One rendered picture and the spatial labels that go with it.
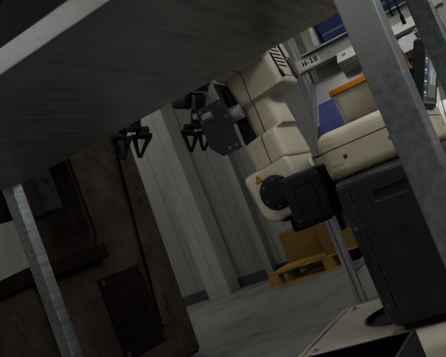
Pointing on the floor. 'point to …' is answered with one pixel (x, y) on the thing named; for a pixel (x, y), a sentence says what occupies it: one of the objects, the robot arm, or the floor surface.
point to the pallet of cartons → (311, 253)
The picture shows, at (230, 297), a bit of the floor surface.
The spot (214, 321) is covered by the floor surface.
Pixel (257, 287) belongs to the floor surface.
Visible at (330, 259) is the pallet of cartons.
